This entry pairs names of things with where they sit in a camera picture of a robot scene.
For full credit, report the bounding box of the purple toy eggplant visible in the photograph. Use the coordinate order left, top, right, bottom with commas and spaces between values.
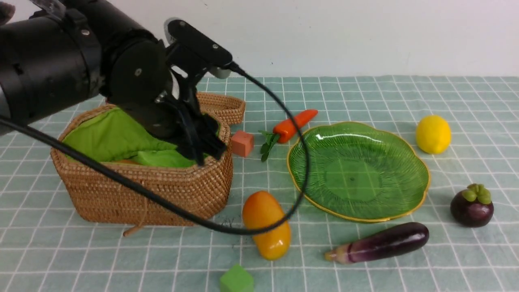
324, 222, 429, 264

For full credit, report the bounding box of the green foam cube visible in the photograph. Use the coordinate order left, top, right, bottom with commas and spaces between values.
219, 264, 254, 292

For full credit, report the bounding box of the orange toy carrot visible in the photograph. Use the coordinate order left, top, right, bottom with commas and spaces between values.
259, 109, 318, 161

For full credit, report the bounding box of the orange foam cube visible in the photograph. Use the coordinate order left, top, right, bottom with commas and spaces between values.
231, 131, 254, 157

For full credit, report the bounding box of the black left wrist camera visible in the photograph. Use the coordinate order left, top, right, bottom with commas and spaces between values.
164, 18, 233, 79

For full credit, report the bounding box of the yellow toy lemon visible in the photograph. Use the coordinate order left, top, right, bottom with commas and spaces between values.
416, 115, 452, 155

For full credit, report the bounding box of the woven wicker basket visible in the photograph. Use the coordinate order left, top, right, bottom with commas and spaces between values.
50, 104, 234, 226

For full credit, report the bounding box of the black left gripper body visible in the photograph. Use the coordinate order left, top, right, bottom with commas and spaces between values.
118, 69, 222, 161

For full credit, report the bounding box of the green checkered tablecloth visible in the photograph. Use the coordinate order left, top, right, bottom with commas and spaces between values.
1, 75, 518, 292

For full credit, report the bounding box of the green glass leaf plate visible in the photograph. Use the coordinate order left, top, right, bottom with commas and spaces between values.
287, 122, 431, 223

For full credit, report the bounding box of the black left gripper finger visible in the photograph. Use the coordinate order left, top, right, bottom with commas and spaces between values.
201, 115, 227, 160
178, 122, 205, 167

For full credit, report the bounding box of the woven wicker basket lid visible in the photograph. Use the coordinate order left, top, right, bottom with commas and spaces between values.
105, 92, 246, 125

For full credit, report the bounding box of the purple toy mangosteen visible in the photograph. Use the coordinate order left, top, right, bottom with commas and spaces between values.
450, 183, 494, 228

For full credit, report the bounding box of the green toy bitter gourd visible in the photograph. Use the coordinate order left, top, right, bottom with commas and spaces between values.
131, 150, 196, 168

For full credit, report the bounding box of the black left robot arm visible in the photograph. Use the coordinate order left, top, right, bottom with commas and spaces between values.
0, 0, 232, 166

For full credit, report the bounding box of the black left camera cable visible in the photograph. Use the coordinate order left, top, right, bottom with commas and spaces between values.
0, 63, 311, 236

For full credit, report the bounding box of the orange yellow toy mango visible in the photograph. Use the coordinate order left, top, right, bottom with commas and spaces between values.
242, 191, 291, 261

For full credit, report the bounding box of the brown toy potato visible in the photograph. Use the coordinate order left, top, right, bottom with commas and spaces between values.
112, 159, 140, 165

